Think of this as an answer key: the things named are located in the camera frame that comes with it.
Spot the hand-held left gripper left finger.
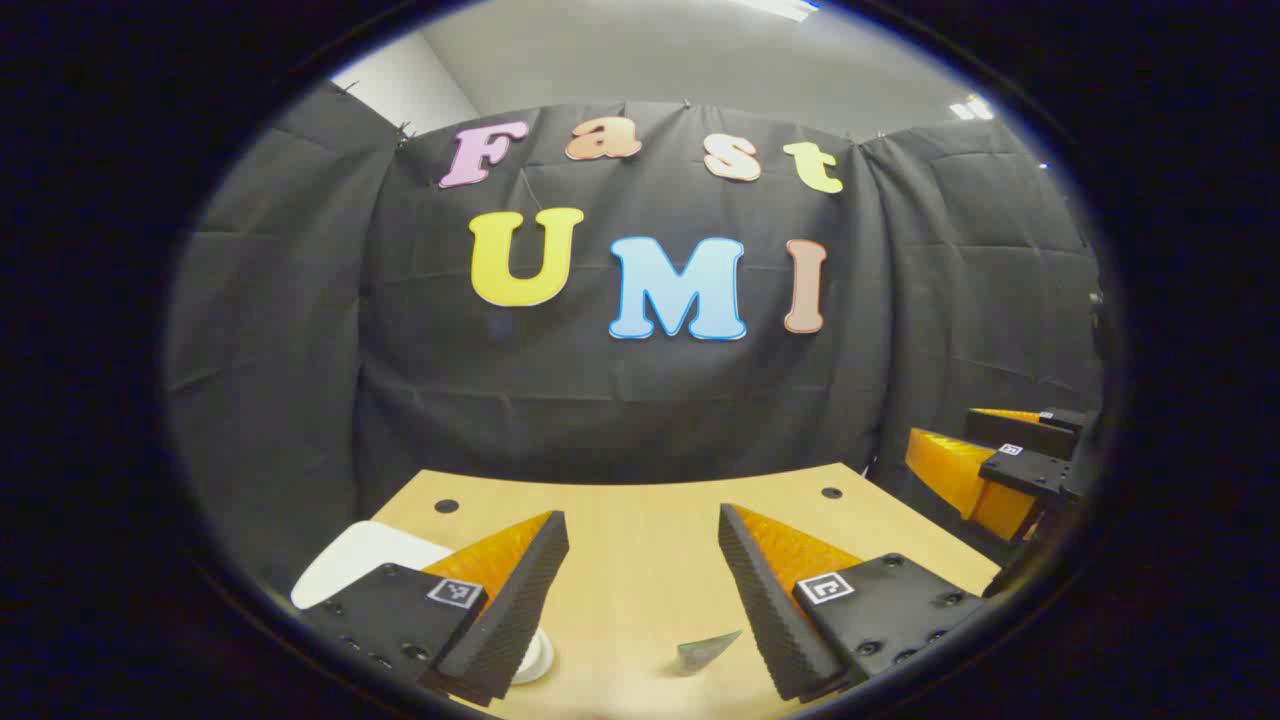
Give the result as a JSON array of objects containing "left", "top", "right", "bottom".
[{"left": 295, "top": 510, "right": 571, "bottom": 708}]

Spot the green skin care packet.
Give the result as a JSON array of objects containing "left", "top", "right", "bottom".
[{"left": 675, "top": 630, "right": 743, "bottom": 676}]

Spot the black backdrop cloth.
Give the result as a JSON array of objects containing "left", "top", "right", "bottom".
[{"left": 165, "top": 82, "right": 1106, "bottom": 601}]

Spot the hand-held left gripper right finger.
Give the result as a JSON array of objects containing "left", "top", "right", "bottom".
[{"left": 718, "top": 503, "right": 986, "bottom": 703}]

